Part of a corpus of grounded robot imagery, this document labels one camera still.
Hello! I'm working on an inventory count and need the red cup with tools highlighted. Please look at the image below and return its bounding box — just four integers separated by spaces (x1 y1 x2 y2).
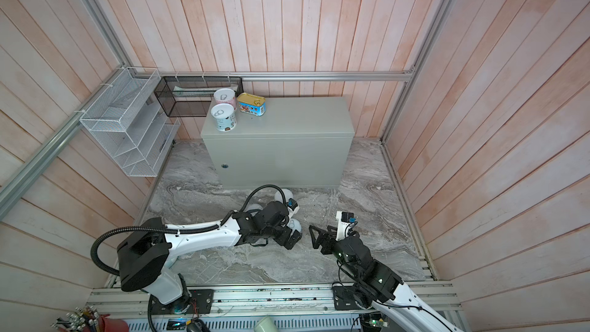
51 307 130 332

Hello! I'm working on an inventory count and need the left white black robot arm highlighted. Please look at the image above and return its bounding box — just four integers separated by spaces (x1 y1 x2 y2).
118 198 302 314

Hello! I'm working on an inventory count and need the aluminium back rail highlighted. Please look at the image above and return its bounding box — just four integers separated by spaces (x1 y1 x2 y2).
157 71 413 82

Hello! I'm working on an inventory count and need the aluminium left rail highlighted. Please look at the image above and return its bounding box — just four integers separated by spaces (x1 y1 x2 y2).
1 65 126 219

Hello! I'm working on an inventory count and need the teal label can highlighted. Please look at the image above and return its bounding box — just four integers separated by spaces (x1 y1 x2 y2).
210 103 237 132

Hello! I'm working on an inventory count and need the gold rectangular tin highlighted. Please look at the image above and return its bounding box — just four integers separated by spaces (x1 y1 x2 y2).
237 92 266 117

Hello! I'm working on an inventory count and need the aluminium front rail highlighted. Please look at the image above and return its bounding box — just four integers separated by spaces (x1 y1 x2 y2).
87 281 462 318

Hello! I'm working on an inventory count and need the red label can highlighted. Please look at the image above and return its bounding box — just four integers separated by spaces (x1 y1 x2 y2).
245 204 263 213

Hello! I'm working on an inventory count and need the orange can white lid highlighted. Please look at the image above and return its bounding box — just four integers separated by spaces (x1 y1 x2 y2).
274 188 293 203

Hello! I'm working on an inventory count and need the white cup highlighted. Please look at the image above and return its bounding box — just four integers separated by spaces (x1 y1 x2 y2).
254 316 279 332

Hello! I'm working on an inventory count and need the pink label can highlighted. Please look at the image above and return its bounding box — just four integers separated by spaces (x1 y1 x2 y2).
214 88 237 109

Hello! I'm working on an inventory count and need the black mesh wall basket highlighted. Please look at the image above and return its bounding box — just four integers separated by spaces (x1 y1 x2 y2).
154 76 244 118

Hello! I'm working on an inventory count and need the orange label pull-tab can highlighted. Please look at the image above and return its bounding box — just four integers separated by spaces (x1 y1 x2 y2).
287 218 302 233

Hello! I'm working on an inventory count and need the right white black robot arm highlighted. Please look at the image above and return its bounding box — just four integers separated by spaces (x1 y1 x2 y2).
309 225 460 331

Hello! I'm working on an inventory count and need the aluminium right post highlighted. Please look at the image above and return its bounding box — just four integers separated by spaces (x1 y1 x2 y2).
378 0 454 142

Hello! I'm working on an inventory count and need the aluminium rail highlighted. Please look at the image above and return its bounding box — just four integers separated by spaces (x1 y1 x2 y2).
1 65 126 219
157 71 413 82
87 281 462 318

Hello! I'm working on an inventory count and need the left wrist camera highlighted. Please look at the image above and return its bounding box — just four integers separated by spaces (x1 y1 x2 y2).
286 198 300 219

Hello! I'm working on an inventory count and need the grey metal cabinet counter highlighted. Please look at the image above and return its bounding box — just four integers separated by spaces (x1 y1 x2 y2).
201 97 355 189

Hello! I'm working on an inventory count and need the white wire mesh shelf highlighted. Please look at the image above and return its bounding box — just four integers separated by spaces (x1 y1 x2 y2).
80 67 180 178

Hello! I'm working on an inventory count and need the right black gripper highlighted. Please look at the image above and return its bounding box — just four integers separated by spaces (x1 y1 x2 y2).
310 223 361 278

